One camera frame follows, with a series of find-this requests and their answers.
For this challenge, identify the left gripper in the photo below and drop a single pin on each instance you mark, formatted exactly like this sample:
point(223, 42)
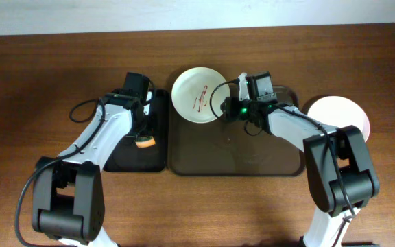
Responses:
point(142, 134)

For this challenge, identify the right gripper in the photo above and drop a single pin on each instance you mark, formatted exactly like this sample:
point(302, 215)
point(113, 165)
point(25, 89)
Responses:
point(228, 107)

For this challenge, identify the green orange sponge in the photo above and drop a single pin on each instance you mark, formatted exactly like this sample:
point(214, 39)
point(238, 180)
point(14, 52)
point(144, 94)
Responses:
point(145, 142)

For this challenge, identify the cream plate with red smear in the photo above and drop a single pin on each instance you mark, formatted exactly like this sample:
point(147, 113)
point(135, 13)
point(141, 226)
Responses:
point(191, 93)

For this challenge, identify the pink plate with red smear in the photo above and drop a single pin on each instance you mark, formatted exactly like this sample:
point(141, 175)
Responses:
point(340, 112)

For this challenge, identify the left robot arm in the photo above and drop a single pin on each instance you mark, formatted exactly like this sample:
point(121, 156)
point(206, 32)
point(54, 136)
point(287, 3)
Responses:
point(68, 200)

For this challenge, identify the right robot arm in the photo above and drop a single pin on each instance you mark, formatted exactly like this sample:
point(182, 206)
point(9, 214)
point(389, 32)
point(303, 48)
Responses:
point(340, 172)

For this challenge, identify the black plastic tray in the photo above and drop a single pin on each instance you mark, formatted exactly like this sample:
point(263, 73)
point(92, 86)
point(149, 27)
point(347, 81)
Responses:
point(128, 157)

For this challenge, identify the brown serving tray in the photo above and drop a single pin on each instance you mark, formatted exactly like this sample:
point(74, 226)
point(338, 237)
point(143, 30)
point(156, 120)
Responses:
point(227, 149)

